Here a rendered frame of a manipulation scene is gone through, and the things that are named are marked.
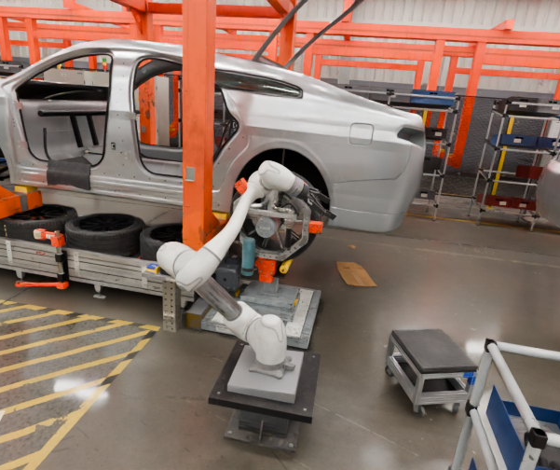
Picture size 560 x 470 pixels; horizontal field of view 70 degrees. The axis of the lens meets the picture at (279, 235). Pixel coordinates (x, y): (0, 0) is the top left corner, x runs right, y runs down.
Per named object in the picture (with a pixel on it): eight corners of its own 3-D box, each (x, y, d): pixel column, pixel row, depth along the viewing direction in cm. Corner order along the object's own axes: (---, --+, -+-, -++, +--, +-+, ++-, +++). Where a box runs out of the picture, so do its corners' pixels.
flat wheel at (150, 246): (219, 246, 388) (220, 223, 380) (214, 275, 325) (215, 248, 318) (149, 243, 381) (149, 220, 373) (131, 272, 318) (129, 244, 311)
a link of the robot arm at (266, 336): (269, 370, 194) (269, 331, 187) (246, 352, 207) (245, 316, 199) (293, 356, 205) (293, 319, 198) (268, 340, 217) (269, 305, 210)
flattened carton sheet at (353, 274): (359, 265, 442) (360, 262, 441) (376, 287, 390) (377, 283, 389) (333, 264, 438) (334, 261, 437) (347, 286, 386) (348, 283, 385)
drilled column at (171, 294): (181, 325, 300) (181, 274, 287) (175, 332, 291) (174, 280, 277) (169, 323, 302) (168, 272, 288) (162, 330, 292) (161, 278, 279)
